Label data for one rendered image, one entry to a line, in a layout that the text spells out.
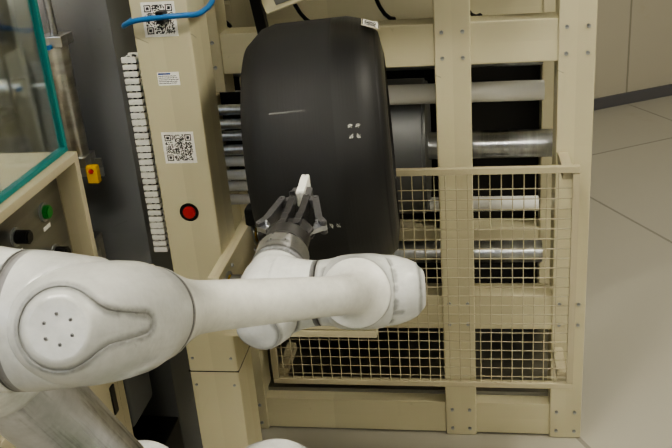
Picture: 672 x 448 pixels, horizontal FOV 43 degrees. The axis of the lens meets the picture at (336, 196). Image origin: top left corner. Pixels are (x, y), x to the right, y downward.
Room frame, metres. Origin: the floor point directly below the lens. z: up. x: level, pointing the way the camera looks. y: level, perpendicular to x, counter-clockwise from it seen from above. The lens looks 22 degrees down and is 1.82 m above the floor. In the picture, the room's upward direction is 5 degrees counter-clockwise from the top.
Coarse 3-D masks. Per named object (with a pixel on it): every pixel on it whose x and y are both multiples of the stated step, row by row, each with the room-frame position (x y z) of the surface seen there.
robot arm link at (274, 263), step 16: (256, 256) 1.23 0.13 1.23; (272, 256) 1.20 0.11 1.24; (288, 256) 1.19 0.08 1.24; (256, 272) 1.16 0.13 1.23; (272, 272) 1.15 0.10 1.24; (288, 272) 1.14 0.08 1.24; (304, 272) 1.14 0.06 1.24; (304, 320) 1.11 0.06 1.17; (240, 336) 1.09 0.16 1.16; (256, 336) 1.08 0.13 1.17; (272, 336) 1.08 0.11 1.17; (288, 336) 1.09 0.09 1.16
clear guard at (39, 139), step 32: (0, 0) 1.60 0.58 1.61; (32, 0) 1.71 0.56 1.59; (0, 32) 1.58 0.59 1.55; (32, 32) 1.69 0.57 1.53; (0, 64) 1.55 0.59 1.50; (32, 64) 1.67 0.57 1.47; (0, 96) 1.53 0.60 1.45; (32, 96) 1.64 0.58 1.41; (0, 128) 1.51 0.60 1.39; (32, 128) 1.61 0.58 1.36; (0, 160) 1.48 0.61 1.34; (32, 160) 1.59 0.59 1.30; (0, 192) 1.46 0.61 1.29
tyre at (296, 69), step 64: (256, 64) 1.73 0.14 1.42; (320, 64) 1.70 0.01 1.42; (384, 64) 2.00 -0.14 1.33; (256, 128) 1.63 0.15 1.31; (320, 128) 1.61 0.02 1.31; (384, 128) 1.63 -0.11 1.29; (256, 192) 1.61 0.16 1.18; (320, 192) 1.58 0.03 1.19; (384, 192) 1.60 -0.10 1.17; (320, 256) 1.63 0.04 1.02
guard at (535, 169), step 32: (512, 192) 2.11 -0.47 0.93; (576, 192) 2.08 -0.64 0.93; (512, 224) 2.11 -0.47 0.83; (576, 224) 2.08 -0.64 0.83; (512, 256) 2.11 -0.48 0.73; (576, 256) 2.08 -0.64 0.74; (448, 288) 2.14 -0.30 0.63; (512, 288) 2.11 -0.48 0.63; (544, 288) 2.10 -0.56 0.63; (480, 320) 2.13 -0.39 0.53; (512, 320) 2.11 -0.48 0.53; (544, 320) 2.10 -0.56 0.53; (320, 352) 2.21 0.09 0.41; (480, 352) 2.13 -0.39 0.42; (512, 352) 2.11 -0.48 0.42; (352, 384) 2.19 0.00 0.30; (384, 384) 2.17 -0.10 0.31; (416, 384) 2.15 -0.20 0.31; (448, 384) 2.14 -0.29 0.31; (480, 384) 2.12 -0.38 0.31; (512, 384) 2.11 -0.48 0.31; (544, 384) 2.09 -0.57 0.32
